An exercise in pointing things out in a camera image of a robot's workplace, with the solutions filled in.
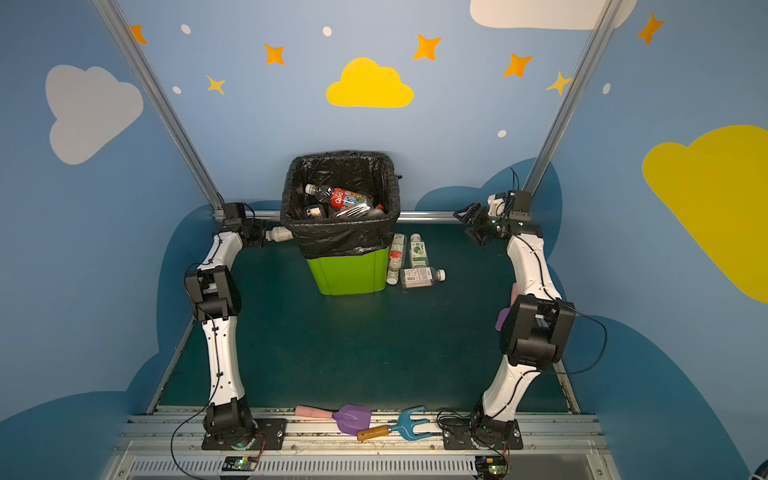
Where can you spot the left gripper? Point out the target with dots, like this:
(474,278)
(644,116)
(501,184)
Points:
(261,232)

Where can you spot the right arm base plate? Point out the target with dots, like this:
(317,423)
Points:
(463,433)

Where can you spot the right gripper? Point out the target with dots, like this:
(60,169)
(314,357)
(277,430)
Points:
(480,222)

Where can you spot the aluminium frame post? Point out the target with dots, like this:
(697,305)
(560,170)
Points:
(114,19)
(585,68)

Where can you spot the right aluminium frame post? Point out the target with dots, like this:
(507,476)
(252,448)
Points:
(585,68)

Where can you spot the rear aluminium crossbar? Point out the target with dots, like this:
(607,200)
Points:
(418,217)

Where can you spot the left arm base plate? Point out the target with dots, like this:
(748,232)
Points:
(258,434)

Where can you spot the clear white label bottle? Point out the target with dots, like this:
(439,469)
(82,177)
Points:
(353,211)

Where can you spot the left circuit board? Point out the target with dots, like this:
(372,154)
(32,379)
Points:
(240,463)

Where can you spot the left aluminium frame post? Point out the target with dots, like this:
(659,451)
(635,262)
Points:
(114,19)

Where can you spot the right circuit board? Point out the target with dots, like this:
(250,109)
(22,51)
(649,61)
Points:
(490,468)

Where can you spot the purple text label bottle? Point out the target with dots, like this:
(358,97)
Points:
(420,277)

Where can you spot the tall red white label bottle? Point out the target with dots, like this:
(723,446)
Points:
(395,260)

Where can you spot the purple spatula pink handle right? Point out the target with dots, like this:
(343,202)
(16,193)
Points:
(501,317)

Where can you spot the green bin with black liner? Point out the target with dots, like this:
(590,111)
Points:
(346,256)

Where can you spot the purple shovel pink handle front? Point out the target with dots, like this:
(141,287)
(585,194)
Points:
(350,419)

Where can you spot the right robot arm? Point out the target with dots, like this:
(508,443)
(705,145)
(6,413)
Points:
(533,330)

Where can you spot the white orange milk tea bottle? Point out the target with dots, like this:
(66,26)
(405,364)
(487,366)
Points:
(278,234)

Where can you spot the red green label bottle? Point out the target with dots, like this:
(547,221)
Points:
(337,198)

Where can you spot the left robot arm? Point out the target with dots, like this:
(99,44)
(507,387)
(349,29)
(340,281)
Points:
(216,303)

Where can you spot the circuit board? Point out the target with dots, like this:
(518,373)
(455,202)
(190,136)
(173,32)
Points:
(240,463)
(490,468)

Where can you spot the clear bottle green neck band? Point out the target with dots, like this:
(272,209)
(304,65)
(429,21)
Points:
(376,212)

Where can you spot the blue fork rake wooden handle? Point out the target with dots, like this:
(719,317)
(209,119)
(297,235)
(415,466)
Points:
(404,427)

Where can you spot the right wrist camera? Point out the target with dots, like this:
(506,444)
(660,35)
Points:
(497,205)

